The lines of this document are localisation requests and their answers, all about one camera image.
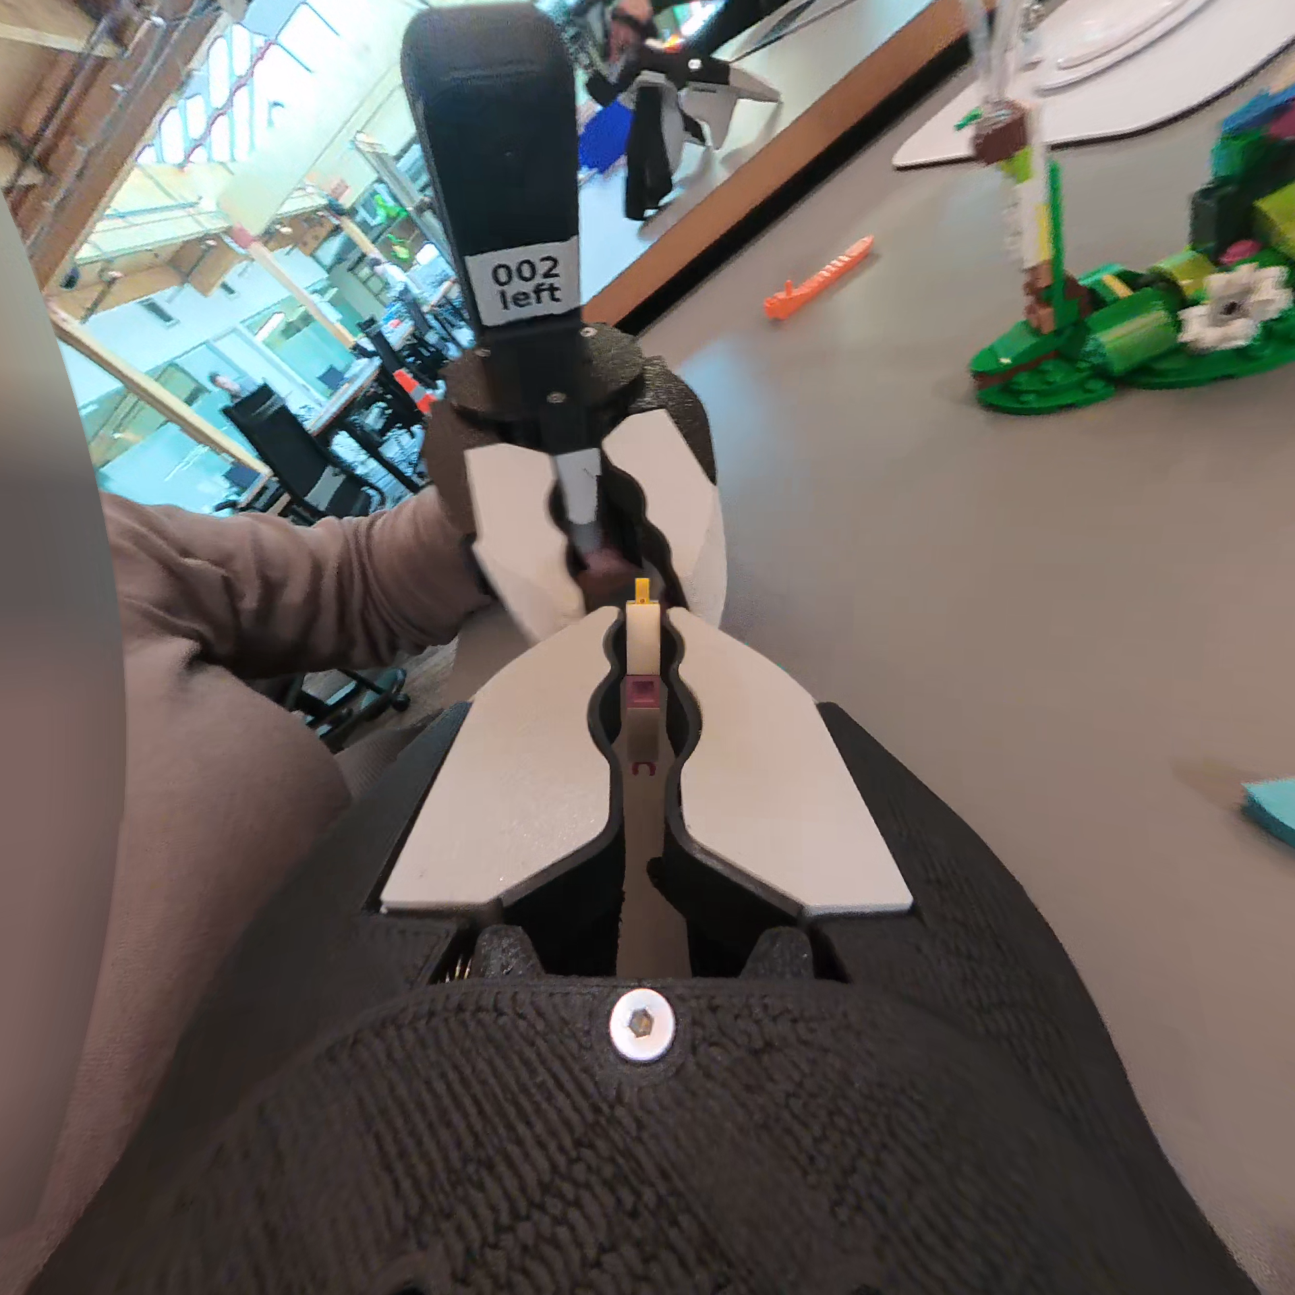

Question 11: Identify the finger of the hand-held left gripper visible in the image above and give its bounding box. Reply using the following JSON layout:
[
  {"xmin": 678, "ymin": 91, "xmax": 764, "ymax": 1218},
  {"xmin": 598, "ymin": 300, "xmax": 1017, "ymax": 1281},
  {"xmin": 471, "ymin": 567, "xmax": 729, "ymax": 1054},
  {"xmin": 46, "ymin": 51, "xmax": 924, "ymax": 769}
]
[
  {"xmin": 464, "ymin": 444, "xmax": 593, "ymax": 643},
  {"xmin": 601, "ymin": 404, "xmax": 732, "ymax": 623}
]

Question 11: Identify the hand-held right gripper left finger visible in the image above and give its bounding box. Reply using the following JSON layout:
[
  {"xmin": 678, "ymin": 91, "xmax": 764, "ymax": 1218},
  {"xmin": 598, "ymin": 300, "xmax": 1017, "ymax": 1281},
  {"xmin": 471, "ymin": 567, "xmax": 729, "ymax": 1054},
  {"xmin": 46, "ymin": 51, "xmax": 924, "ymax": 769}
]
[{"xmin": 379, "ymin": 607, "xmax": 623, "ymax": 918}]

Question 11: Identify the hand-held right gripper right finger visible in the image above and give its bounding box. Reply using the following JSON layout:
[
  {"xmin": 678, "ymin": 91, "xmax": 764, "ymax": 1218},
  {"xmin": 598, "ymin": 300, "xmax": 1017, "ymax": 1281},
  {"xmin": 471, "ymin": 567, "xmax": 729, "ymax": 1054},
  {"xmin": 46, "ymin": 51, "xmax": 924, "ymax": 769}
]
[{"xmin": 661, "ymin": 604, "xmax": 917, "ymax": 925}]

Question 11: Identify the green lego flower model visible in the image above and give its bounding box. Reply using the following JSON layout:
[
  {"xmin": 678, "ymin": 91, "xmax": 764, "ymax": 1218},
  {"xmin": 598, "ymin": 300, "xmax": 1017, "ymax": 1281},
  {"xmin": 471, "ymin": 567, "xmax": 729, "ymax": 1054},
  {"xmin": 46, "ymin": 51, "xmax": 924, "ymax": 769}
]
[{"xmin": 966, "ymin": 85, "xmax": 1295, "ymax": 414}]

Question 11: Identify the black office chair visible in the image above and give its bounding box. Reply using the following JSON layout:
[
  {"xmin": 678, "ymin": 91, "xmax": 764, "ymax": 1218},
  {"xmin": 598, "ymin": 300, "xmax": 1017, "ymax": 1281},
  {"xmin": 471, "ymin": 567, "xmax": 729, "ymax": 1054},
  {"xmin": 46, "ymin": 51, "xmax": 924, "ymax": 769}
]
[
  {"xmin": 221, "ymin": 388, "xmax": 387, "ymax": 527},
  {"xmin": 277, "ymin": 667, "xmax": 413, "ymax": 750}
]

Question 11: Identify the orange brick separator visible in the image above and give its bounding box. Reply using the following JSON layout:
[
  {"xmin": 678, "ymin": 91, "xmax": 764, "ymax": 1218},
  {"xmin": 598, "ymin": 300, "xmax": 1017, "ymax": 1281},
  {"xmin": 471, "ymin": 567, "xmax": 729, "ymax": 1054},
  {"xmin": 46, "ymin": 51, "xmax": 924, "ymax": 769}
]
[{"xmin": 762, "ymin": 234, "xmax": 876, "ymax": 322}]

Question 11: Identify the wooden edged table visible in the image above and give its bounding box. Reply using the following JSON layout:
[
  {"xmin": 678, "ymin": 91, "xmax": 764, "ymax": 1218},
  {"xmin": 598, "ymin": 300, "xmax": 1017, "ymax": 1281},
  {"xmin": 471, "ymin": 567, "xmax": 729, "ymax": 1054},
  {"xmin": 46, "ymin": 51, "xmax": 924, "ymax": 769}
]
[{"xmin": 583, "ymin": 0, "xmax": 978, "ymax": 329}]

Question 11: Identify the person's brown sweater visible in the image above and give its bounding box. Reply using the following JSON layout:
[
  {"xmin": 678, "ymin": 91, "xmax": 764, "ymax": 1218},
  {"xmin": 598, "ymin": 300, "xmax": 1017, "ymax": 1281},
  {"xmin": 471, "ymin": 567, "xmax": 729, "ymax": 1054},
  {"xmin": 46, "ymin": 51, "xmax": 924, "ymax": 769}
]
[{"xmin": 61, "ymin": 646, "xmax": 457, "ymax": 1295}]

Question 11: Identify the teal flat item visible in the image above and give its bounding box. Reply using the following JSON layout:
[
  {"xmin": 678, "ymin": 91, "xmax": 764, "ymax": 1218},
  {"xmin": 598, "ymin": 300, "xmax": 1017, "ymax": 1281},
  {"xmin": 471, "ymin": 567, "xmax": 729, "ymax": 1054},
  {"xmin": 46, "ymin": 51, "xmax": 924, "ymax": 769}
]
[{"xmin": 1241, "ymin": 775, "xmax": 1295, "ymax": 850}]

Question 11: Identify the white stand with clear posts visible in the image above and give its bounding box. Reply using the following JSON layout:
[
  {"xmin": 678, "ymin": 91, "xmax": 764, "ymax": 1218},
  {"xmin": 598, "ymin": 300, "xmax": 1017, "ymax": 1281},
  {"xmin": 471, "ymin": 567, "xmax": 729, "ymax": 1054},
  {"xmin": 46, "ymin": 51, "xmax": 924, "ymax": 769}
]
[{"xmin": 890, "ymin": 0, "xmax": 1295, "ymax": 171}]

